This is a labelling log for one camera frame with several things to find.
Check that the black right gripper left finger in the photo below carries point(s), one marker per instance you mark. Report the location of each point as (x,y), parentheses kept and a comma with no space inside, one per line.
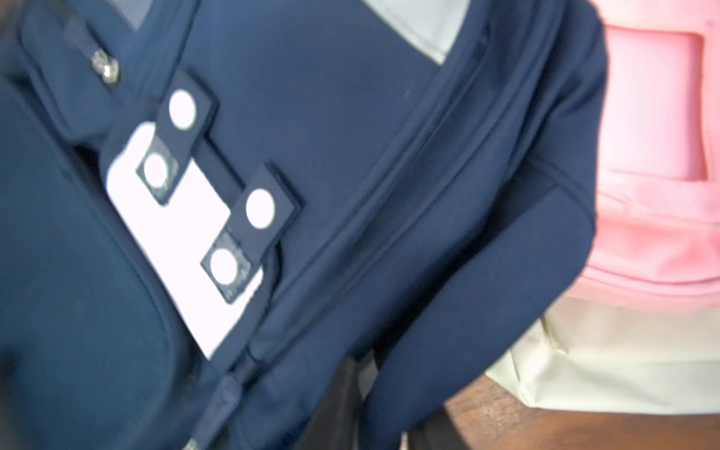
(333,424)

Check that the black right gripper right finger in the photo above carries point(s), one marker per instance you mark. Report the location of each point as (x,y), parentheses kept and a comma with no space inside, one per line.
(437,432)

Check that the cream canvas backpack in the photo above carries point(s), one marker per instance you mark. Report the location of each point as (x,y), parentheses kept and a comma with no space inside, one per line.
(584,356)

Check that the navy blue backpack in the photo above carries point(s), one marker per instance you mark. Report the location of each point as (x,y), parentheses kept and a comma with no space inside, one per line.
(206,206)

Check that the pink backpack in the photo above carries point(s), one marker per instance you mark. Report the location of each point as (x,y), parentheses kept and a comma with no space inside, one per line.
(657,244)

